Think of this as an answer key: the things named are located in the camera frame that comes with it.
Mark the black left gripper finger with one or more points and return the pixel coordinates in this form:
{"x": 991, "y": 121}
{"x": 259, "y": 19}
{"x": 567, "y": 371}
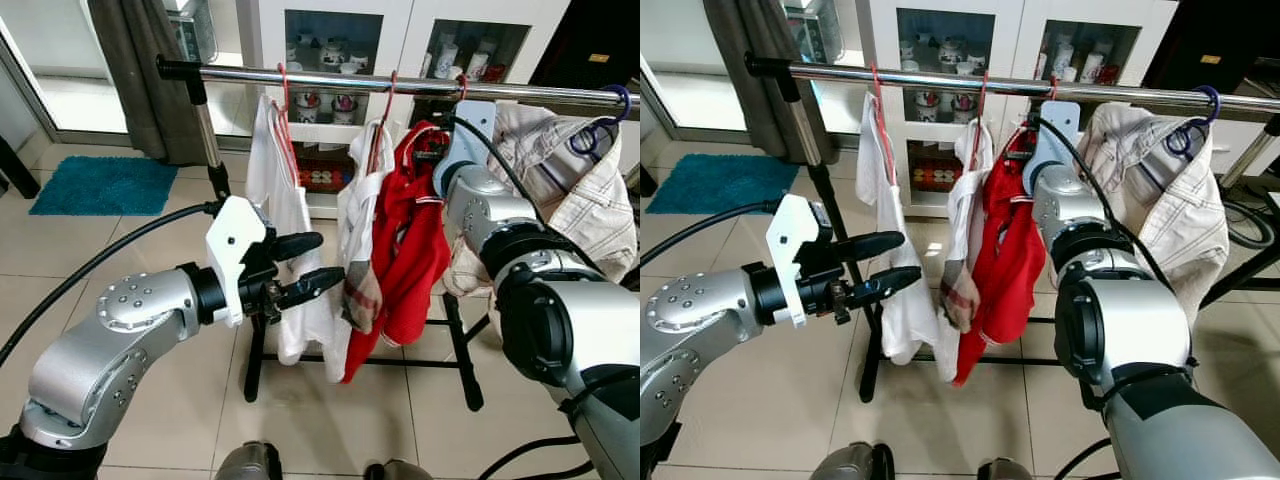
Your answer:
{"x": 870, "y": 246}
{"x": 312, "y": 286}
{"x": 888, "y": 286}
{"x": 295, "y": 246}

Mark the red clothes hanger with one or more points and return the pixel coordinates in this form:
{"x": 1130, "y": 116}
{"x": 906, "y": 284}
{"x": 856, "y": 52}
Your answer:
{"x": 284, "y": 80}
{"x": 876, "y": 80}
{"x": 462, "y": 88}
{"x": 984, "y": 95}
{"x": 392, "y": 95}
{"x": 1052, "y": 88}

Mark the red polo shirt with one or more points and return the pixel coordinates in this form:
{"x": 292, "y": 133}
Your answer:
{"x": 410, "y": 260}
{"x": 1010, "y": 260}

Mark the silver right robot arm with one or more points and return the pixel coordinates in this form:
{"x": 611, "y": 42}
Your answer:
{"x": 1130, "y": 320}
{"x": 590, "y": 320}

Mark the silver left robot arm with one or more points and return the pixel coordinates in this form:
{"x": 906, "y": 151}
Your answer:
{"x": 690, "y": 330}
{"x": 90, "y": 360}

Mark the dark blue clothes hanger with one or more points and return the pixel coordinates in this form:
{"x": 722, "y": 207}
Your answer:
{"x": 625, "y": 100}
{"x": 1215, "y": 100}

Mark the white T-shirt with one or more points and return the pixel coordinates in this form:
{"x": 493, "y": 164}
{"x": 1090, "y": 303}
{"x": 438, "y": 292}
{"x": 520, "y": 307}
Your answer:
{"x": 885, "y": 200}
{"x": 275, "y": 190}

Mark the white polo shirt plaid trim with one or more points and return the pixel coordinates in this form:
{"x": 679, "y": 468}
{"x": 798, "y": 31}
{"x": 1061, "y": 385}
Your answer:
{"x": 965, "y": 230}
{"x": 355, "y": 230}

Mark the black chrome clothes rack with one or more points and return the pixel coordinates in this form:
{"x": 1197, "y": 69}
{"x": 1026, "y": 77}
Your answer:
{"x": 330, "y": 82}
{"x": 930, "y": 80}

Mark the white glass door cabinet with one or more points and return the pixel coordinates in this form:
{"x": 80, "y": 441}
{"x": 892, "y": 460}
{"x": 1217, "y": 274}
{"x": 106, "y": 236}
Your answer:
{"x": 1020, "y": 30}
{"x": 405, "y": 30}

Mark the teal floor mat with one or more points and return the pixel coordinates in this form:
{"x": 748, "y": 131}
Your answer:
{"x": 100, "y": 185}
{"x": 710, "y": 183}

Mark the beige jacket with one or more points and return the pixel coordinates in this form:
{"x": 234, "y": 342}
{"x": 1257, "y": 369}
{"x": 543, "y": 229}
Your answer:
{"x": 590, "y": 200}
{"x": 1180, "y": 220}

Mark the grey robot right foot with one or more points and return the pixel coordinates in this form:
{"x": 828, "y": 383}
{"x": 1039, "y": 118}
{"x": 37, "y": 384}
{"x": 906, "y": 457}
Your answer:
{"x": 398, "y": 470}
{"x": 1010, "y": 470}

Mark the grey curtain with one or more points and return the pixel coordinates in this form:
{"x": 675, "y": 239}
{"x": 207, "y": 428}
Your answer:
{"x": 750, "y": 80}
{"x": 150, "y": 80}

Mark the black furniture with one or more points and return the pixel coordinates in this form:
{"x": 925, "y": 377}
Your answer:
{"x": 18, "y": 165}

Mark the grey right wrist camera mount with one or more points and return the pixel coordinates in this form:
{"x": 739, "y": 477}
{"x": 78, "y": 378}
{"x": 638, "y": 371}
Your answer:
{"x": 470, "y": 140}
{"x": 1055, "y": 140}

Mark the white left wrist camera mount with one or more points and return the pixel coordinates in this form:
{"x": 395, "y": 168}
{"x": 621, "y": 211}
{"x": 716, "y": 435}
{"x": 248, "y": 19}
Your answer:
{"x": 790, "y": 250}
{"x": 232, "y": 245}

